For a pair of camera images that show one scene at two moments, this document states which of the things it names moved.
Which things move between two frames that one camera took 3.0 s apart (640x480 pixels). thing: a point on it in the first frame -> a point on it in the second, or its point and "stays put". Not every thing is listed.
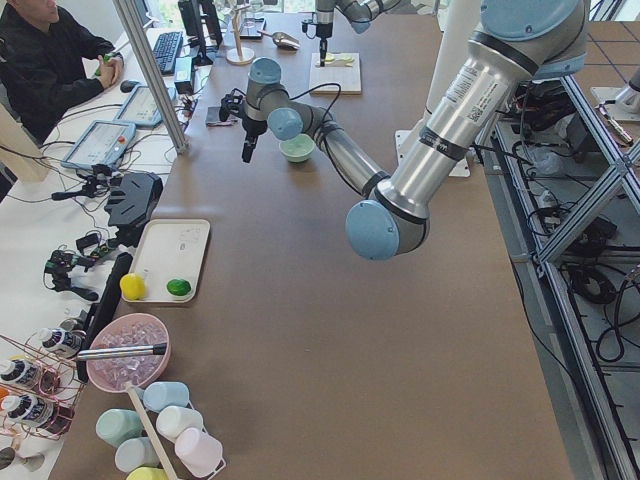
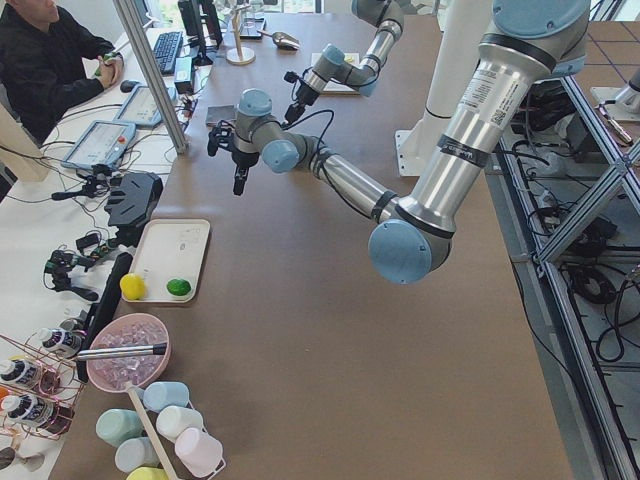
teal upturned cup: (116, 425) stays put
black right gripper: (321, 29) -> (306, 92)
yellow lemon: (132, 286) stays put
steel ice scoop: (281, 39) stays put
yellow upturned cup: (148, 473) stays put
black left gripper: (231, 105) -> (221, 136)
